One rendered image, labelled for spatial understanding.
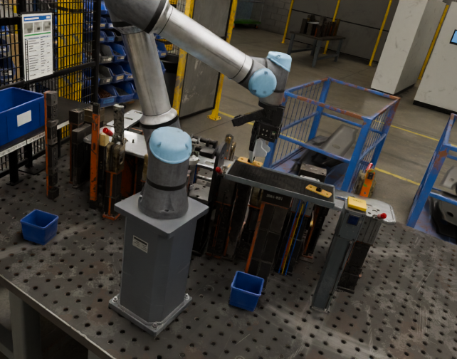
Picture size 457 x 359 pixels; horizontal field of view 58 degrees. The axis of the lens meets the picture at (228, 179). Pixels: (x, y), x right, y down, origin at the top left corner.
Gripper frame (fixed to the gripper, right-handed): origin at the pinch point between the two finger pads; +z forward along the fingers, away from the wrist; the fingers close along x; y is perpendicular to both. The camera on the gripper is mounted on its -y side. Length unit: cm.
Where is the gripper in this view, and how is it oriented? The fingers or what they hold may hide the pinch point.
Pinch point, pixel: (250, 157)
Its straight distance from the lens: 140.9
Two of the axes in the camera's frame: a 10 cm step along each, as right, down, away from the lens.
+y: 9.2, 3.0, -2.3
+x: 3.4, -3.7, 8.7
